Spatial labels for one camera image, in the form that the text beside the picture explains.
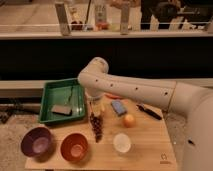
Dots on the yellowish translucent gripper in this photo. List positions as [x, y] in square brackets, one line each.
[96, 106]

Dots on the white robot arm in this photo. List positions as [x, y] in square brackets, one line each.
[191, 101]

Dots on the orange carrot toy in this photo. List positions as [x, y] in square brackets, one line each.
[113, 96]

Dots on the brown grape bunch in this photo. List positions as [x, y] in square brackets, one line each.
[96, 122]

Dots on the blue sponge block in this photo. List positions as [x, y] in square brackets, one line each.
[118, 107]

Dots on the metal spoon in tray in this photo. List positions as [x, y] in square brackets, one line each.
[75, 100]

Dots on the green plastic tray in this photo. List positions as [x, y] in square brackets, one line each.
[58, 93]

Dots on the wooden board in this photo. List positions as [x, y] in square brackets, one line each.
[151, 148]

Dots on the orange fruit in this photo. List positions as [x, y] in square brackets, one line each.
[129, 121]

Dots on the white cup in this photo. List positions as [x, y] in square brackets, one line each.
[122, 143]

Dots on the orange bowl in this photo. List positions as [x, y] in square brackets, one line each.
[74, 147]

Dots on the purple bowl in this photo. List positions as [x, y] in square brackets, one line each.
[36, 142]

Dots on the black tripod on floor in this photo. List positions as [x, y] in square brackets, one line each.
[15, 107]

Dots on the black handled knife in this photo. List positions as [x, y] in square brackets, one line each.
[149, 112]

